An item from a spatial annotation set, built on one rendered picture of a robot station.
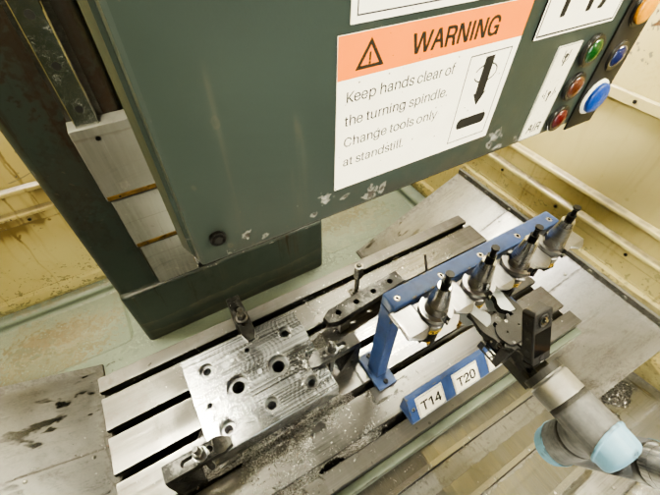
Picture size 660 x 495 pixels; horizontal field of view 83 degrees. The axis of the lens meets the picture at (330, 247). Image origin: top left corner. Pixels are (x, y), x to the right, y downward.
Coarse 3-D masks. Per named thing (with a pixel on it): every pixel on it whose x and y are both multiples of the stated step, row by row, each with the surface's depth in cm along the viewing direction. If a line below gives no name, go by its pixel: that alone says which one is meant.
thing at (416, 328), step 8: (408, 304) 70; (392, 312) 69; (400, 312) 69; (408, 312) 69; (416, 312) 69; (392, 320) 68; (400, 320) 68; (408, 320) 68; (416, 320) 68; (424, 320) 68; (400, 328) 67; (408, 328) 67; (416, 328) 67; (424, 328) 67; (408, 336) 66; (416, 336) 66; (424, 336) 66
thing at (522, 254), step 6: (522, 240) 72; (522, 246) 72; (528, 246) 71; (534, 246) 71; (516, 252) 74; (522, 252) 72; (528, 252) 72; (534, 252) 72; (510, 258) 75; (516, 258) 74; (522, 258) 73; (528, 258) 73; (510, 264) 75; (516, 264) 74; (522, 264) 74; (528, 264) 74
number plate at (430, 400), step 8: (440, 384) 86; (424, 392) 85; (432, 392) 86; (440, 392) 87; (416, 400) 84; (424, 400) 85; (432, 400) 86; (440, 400) 87; (424, 408) 85; (432, 408) 86
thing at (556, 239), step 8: (560, 224) 75; (568, 224) 74; (552, 232) 77; (560, 232) 76; (568, 232) 75; (544, 240) 80; (552, 240) 78; (560, 240) 77; (552, 248) 79; (560, 248) 78
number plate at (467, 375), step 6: (474, 360) 90; (468, 366) 90; (474, 366) 90; (456, 372) 88; (462, 372) 89; (468, 372) 90; (474, 372) 90; (456, 378) 88; (462, 378) 89; (468, 378) 90; (474, 378) 91; (456, 384) 88; (462, 384) 89; (468, 384) 90; (456, 390) 88; (462, 390) 89
